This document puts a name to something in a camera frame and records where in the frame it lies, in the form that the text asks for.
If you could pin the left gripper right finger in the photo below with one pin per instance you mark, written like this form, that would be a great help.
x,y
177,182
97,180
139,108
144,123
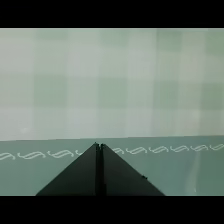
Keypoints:
x,y
123,176

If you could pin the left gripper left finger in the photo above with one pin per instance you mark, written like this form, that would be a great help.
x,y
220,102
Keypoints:
x,y
78,176

